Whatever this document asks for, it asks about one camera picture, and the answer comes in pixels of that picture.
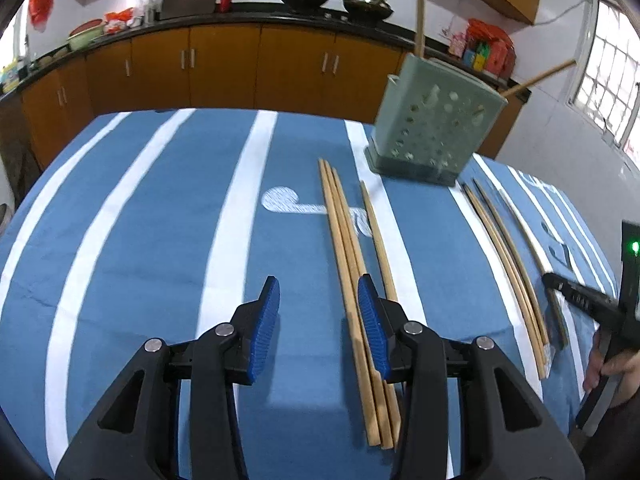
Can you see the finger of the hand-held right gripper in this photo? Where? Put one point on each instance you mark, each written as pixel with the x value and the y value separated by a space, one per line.
pixel 580 296

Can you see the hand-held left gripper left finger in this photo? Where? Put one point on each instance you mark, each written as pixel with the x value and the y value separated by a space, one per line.
pixel 265 325

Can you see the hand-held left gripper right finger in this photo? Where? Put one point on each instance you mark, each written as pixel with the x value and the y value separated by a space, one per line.
pixel 372 325

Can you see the wooden chopstick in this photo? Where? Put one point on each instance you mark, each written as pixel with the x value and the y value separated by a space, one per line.
pixel 540 76
pixel 340 270
pixel 351 240
pixel 520 290
pixel 349 270
pixel 515 255
pixel 380 245
pixel 501 262
pixel 421 10
pixel 530 245

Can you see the green perforated utensil holder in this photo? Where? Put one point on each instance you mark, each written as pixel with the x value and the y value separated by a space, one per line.
pixel 430 120

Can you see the person's right hand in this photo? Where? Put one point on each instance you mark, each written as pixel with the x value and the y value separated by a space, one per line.
pixel 595 370

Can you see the blue striped tablecloth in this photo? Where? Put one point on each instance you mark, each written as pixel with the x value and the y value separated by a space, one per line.
pixel 175 235

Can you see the barred window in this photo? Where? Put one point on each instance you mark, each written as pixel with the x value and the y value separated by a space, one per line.
pixel 607 75

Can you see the wooden lower kitchen cabinets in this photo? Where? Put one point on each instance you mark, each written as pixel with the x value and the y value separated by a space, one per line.
pixel 225 65

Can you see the red gift boxes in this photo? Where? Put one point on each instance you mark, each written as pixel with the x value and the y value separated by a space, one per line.
pixel 485 45

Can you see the black kitchen countertop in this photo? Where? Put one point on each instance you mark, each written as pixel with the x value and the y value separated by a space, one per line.
pixel 250 21

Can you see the black wok with lid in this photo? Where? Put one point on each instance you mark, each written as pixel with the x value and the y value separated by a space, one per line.
pixel 367 7

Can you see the orange plastic bag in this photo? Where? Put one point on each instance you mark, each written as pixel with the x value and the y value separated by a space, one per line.
pixel 120 21

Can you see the green basin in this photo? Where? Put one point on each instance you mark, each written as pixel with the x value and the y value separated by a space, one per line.
pixel 85 35

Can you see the red plastic bag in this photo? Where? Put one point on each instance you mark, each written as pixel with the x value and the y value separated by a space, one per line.
pixel 42 2

